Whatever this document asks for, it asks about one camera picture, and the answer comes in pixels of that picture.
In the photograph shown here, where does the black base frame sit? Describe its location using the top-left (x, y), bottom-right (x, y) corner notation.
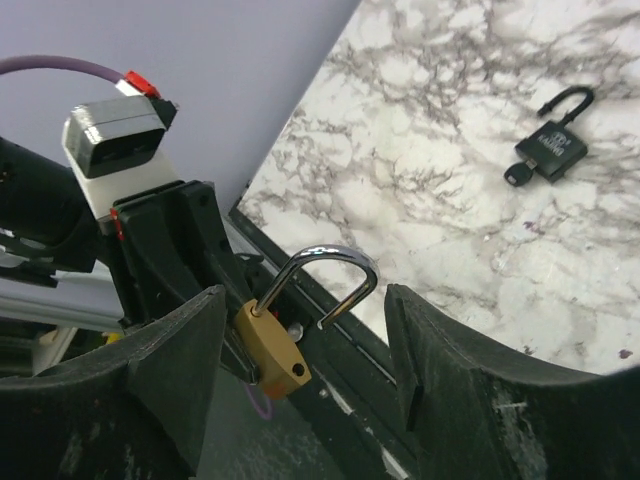
top-left (197, 274), bottom-right (419, 479)

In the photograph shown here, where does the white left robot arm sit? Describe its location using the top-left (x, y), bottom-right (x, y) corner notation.
top-left (1, 130), bottom-right (252, 333)

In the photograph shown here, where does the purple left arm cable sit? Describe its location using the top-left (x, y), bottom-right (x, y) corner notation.
top-left (0, 54), bottom-right (126, 86)

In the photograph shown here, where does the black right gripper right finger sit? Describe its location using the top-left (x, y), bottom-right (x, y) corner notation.
top-left (384, 284), bottom-right (639, 479)

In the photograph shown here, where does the black padlock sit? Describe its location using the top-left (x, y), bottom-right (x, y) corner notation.
top-left (505, 85), bottom-right (595, 186)

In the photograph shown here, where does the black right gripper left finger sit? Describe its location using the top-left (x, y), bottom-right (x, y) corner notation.
top-left (1, 286), bottom-right (227, 479)

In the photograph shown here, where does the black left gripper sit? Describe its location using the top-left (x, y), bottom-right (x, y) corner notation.
top-left (107, 179), bottom-right (261, 386)

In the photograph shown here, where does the black-headed key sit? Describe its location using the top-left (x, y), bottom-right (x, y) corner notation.
top-left (503, 160), bottom-right (537, 187)

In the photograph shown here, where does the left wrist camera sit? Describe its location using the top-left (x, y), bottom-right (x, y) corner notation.
top-left (60, 69), bottom-right (181, 221)

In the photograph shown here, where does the brass padlock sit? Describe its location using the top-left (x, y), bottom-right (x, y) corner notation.
top-left (233, 244), bottom-right (378, 400)

